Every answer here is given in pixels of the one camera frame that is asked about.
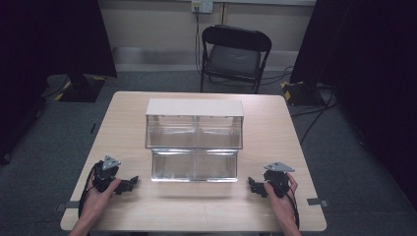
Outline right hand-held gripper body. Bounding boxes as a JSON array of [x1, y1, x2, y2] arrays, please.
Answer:
[[263, 160, 296, 199]]

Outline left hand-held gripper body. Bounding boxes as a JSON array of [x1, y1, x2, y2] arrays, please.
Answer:
[[92, 154, 122, 194]]

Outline clear acrylic box white lid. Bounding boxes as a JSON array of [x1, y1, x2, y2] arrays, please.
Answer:
[[145, 97, 246, 184]]

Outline person's left hand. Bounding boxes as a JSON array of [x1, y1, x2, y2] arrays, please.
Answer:
[[79, 177, 123, 224]]

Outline person's right hand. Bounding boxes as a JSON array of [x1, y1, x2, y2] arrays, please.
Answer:
[[263, 172, 299, 226]]

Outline grey tape strip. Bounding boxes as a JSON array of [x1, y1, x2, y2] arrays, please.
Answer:
[[54, 201, 82, 212], [306, 197, 330, 208]]

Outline black stand base striped tape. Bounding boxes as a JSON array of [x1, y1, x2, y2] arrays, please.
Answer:
[[53, 73, 108, 103], [279, 80, 327, 108]]

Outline black folding chair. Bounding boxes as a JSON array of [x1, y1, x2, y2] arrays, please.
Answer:
[[199, 24, 273, 95]]

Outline black curtain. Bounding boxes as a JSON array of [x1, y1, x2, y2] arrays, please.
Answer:
[[289, 0, 417, 210], [0, 0, 118, 165]]

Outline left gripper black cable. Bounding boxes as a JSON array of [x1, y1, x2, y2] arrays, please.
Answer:
[[78, 160, 103, 218]]

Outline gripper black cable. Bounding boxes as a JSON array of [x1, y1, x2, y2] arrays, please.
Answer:
[[276, 182, 301, 230], [78, 160, 103, 218]]

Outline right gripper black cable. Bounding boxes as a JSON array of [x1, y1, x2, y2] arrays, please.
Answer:
[[276, 182, 301, 230]]

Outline black floor cables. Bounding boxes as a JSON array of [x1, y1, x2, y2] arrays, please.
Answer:
[[260, 65, 340, 146]]

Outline black wall socket cable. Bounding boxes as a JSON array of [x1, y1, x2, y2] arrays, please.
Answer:
[[194, 5, 204, 77]]

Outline white wall socket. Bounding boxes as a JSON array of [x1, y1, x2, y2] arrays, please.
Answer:
[[191, 0, 214, 15]]

